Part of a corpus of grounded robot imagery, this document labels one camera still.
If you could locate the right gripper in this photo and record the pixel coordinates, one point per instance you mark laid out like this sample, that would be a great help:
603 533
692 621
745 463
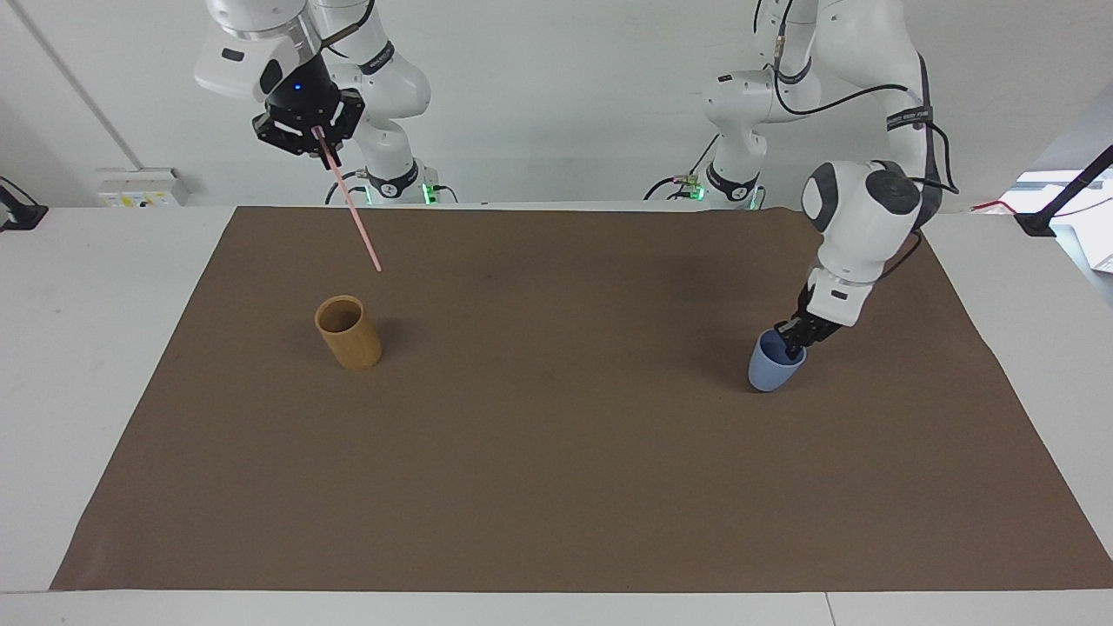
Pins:
300 91

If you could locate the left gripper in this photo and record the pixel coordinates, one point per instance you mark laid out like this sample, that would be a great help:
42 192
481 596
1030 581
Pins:
806 304

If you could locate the blue cup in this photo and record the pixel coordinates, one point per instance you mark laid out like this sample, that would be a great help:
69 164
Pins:
772 369

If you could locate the pink chopstick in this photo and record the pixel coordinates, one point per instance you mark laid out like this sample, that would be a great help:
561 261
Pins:
358 221

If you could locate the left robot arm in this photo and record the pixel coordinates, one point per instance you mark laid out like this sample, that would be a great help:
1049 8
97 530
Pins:
861 217

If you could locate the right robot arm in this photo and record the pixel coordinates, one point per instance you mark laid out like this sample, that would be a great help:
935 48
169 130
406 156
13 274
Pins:
391 87

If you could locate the wooden bamboo cup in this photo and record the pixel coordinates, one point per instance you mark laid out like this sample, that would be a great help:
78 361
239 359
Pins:
350 339

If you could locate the black stand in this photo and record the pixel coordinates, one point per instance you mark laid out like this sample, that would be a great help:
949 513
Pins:
1065 202
19 213

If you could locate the white wall socket box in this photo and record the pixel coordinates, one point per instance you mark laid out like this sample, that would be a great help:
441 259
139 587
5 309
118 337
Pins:
139 188

